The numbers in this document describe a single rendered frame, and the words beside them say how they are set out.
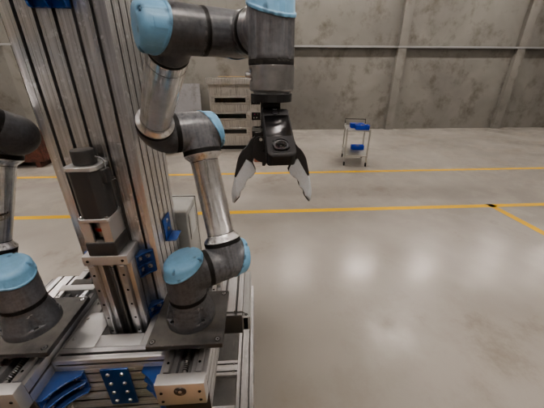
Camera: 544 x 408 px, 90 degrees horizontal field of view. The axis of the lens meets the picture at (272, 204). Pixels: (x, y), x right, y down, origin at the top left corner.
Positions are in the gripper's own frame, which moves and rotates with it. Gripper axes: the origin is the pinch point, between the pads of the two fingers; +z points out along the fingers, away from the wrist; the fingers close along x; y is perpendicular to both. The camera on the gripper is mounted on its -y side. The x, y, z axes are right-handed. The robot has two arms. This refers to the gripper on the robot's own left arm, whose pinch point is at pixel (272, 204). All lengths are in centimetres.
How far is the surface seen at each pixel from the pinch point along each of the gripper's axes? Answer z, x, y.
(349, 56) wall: -99, -334, 1022
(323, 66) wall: -66, -244, 1022
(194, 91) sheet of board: 12, 213, 1002
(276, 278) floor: 152, -14, 160
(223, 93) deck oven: 8, 83, 706
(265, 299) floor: 152, -3, 134
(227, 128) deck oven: 94, 76, 699
